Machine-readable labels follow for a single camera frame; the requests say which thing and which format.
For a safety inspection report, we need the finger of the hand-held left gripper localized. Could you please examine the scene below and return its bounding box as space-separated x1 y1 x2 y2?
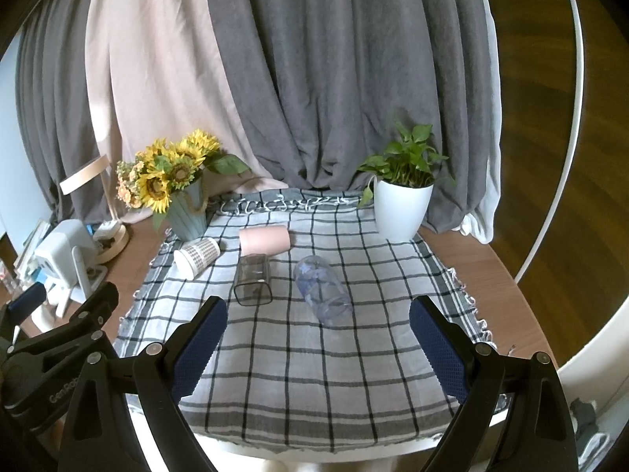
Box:
10 282 121 355
0 282 48 341

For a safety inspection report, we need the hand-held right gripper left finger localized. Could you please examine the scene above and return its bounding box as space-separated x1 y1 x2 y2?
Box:
58 296 229 472

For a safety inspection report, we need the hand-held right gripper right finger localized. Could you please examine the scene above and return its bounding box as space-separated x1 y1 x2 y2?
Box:
408 295 581 472

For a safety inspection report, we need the smoky clear square cup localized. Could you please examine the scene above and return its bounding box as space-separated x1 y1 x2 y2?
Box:
233 254 274 306

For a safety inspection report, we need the white patterned cup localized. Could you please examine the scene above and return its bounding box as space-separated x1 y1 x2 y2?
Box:
173 237 222 277

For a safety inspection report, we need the pink cup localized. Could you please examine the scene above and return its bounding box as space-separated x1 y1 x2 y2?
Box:
239 225 291 257

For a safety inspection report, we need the clear bluish plastic cup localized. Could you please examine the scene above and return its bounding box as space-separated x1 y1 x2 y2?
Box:
293 254 355 326

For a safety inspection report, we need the white desk gadget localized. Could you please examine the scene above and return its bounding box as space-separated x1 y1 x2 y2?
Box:
33 219 108 318

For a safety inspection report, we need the grey checked cloth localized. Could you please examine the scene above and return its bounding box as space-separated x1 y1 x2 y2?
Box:
113 189 510 456

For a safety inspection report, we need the teal ribbed vase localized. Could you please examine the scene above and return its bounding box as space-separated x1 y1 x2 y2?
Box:
166 177 210 242

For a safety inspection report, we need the white desk lamp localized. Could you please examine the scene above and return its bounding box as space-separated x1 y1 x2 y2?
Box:
59 154 131 264

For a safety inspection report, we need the white plant pot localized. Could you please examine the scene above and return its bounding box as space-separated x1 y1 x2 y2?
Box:
372 177 436 243

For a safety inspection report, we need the artificial sunflower bouquet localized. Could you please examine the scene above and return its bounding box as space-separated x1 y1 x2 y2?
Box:
116 129 252 231

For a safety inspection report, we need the dark grey cloth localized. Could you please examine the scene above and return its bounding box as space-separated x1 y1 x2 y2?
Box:
571 397 599 449

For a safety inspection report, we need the white sheer curtain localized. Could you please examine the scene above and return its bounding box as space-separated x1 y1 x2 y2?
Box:
458 0 503 245

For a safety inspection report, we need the grey curtain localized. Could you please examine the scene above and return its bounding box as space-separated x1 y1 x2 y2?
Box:
14 0 116 224
201 0 496 235

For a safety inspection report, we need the green pothos plant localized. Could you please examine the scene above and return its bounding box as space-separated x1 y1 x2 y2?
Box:
356 120 458 208

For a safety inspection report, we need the beige curtain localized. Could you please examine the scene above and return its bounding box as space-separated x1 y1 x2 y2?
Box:
85 0 292 225

